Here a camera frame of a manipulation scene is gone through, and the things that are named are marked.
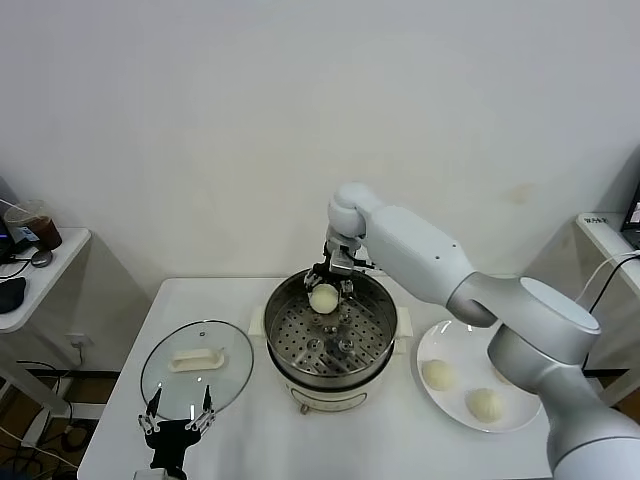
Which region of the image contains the white power cable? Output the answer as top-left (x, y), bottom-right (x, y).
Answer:
top-left (573, 252), bottom-right (640, 304)

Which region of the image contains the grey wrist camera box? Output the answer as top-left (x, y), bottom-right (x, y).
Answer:
top-left (133, 467), bottom-right (184, 480)
top-left (329, 249), bottom-right (355, 276)

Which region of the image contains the white side table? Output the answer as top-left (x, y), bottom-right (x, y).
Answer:
top-left (0, 227), bottom-right (95, 447)
top-left (574, 213), bottom-right (640, 416)

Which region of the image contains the glass pot lid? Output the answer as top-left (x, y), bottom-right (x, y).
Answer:
top-left (139, 319), bottom-right (255, 422)

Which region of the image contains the clear iced coffee cup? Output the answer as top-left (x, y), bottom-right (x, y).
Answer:
top-left (3, 199), bottom-right (64, 251)

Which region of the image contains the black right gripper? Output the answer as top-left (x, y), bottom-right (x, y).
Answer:
top-left (303, 240), bottom-right (361, 304)

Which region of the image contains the white round plate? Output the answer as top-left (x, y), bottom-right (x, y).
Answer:
top-left (416, 319), bottom-right (544, 434)

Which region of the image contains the stainless steel steamer basket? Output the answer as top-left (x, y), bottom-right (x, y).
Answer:
top-left (248, 266), bottom-right (415, 394)

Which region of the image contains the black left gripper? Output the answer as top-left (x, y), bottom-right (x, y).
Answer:
top-left (138, 383), bottom-right (217, 474)

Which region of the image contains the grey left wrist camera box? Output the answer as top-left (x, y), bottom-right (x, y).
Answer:
top-left (133, 467), bottom-right (184, 480)

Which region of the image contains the black floor cable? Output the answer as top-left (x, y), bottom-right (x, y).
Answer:
top-left (17, 358), bottom-right (76, 436)

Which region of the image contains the black computer mouse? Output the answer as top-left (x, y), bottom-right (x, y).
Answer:
top-left (0, 277), bottom-right (29, 315)

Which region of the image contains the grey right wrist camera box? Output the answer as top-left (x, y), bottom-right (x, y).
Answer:
top-left (329, 249), bottom-right (355, 276)

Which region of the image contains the black laptop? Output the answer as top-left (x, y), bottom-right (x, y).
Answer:
top-left (621, 185), bottom-right (640, 251)

